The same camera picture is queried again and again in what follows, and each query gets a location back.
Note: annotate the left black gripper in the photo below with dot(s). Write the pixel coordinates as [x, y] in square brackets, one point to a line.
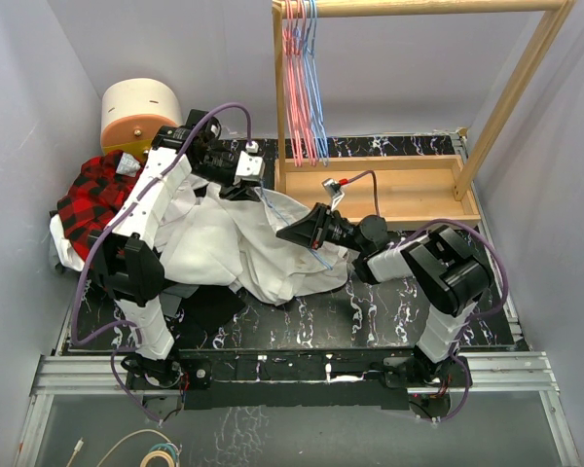
[241, 191]

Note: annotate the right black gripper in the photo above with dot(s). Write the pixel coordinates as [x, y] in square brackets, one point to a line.
[311, 230]

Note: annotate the blue wire hanger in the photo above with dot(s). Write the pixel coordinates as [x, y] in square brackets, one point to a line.
[262, 192]

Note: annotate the white shirt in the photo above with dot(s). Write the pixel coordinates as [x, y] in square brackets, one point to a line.
[206, 240]

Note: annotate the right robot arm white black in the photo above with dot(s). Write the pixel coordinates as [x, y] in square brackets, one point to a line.
[450, 273]

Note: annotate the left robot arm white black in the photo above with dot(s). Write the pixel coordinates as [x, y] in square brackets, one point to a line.
[123, 258]

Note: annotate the red black plaid shirt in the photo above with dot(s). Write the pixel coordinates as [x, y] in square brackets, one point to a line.
[95, 197]

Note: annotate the pink hangers bundle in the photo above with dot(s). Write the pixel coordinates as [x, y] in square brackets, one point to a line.
[296, 95]

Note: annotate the black garment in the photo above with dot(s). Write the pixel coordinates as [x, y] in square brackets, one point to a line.
[200, 316]

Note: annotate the blue hangers bundle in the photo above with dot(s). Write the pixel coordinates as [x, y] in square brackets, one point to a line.
[312, 84]

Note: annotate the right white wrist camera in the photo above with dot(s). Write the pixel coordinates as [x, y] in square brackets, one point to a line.
[335, 190]

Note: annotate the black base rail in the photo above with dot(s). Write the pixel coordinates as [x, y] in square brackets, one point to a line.
[392, 379]

